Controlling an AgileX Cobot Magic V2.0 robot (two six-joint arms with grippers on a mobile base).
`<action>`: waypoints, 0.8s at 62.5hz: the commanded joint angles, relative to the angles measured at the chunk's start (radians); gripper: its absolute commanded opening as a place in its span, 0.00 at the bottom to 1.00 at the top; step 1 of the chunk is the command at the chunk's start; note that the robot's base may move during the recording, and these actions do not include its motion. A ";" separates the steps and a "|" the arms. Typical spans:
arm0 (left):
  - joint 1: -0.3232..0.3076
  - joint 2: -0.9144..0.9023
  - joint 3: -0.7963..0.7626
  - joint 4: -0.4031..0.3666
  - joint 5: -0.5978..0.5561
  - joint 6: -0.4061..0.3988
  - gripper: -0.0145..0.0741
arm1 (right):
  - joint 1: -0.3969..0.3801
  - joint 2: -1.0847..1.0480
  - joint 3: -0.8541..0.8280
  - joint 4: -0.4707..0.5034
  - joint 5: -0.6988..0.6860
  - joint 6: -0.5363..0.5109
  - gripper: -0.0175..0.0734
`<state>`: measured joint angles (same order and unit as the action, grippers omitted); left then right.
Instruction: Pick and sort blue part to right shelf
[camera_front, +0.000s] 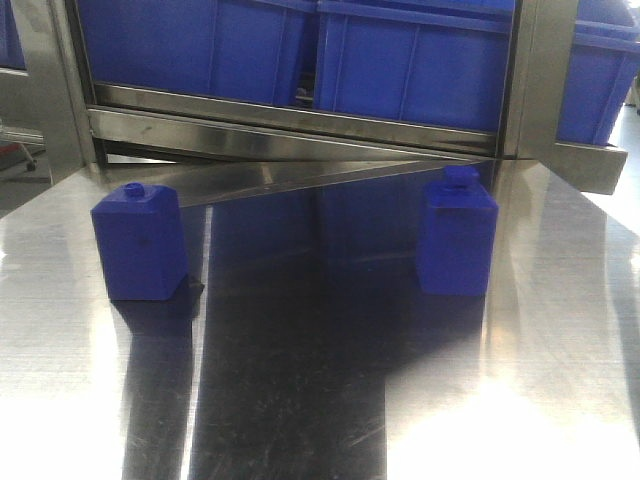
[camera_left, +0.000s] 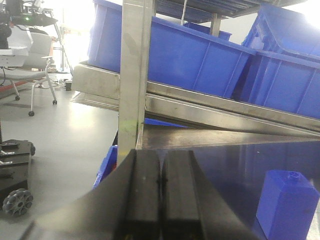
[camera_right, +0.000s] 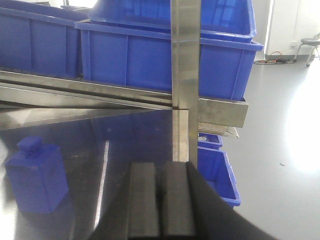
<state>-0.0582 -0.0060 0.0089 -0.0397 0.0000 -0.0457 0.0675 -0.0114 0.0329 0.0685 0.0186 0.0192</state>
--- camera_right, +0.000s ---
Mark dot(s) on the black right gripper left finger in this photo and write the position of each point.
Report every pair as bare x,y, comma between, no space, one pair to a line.
143,221

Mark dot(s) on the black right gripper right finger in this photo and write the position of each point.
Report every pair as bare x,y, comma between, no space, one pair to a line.
177,214

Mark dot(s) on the blue bottle-shaped part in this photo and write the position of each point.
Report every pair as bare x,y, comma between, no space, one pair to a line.
37,176

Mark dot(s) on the blue bin middle shelf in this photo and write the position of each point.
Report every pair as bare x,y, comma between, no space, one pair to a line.
142,58

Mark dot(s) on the blue bin shelf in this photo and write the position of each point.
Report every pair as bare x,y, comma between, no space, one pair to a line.
40,39
142,58

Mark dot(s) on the stainless steel shelf rack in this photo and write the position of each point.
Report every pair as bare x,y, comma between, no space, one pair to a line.
191,113

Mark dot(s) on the blue bin left shelf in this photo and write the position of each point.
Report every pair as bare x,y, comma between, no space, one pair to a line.
40,39

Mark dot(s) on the blue bin lower floor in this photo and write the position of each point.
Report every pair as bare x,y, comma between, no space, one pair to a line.
216,169

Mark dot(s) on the blue bin tilted on top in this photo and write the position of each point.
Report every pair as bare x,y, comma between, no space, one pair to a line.
227,20

